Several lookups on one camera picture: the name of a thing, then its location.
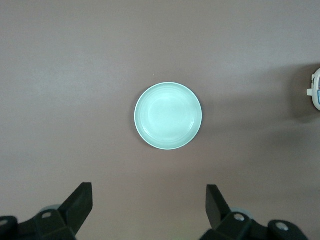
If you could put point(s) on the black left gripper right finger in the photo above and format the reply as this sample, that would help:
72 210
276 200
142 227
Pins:
220 217

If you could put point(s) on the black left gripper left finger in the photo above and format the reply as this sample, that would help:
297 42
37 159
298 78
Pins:
72 212

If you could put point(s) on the pale green round plate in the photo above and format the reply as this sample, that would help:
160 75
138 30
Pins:
168 116

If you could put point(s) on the brown table mat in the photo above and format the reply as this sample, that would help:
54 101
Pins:
75 75

